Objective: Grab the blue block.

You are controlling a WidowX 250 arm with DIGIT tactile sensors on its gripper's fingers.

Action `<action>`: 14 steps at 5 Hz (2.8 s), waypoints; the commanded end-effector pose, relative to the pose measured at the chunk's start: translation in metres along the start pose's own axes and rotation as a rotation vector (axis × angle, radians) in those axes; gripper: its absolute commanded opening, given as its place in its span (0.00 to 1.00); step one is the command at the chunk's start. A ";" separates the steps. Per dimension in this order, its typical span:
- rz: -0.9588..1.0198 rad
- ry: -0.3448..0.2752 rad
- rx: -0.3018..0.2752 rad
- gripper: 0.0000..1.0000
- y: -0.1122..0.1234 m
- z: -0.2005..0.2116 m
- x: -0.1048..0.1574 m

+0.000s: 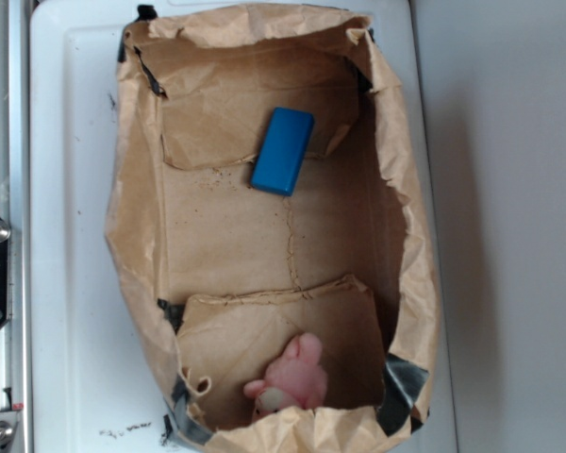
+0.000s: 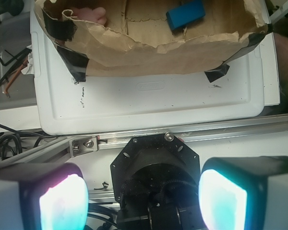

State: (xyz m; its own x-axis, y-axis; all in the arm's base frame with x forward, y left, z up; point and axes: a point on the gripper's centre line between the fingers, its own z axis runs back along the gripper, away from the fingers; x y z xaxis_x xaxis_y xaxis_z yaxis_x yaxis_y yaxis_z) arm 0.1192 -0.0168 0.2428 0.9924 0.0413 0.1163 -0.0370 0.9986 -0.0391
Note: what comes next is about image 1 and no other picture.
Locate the aluminium frame rail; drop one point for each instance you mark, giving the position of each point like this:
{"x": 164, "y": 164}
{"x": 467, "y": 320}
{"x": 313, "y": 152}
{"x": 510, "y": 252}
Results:
{"x": 15, "y": 356}

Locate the brown paper bag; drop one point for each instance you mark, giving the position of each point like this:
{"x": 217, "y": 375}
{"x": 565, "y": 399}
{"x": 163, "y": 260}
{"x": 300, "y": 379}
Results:
{"x": 219, "y": 276}

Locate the white plastic tray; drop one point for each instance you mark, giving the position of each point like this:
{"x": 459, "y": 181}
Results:
{"x": 93, "y": 390}

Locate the pink plush bunny toy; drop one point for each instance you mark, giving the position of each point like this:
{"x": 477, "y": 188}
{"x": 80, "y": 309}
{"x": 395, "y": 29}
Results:
{"x": 295, "y": 379}

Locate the blue rectangular block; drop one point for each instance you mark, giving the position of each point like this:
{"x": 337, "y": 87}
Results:
{"x": 283, "y": 151}

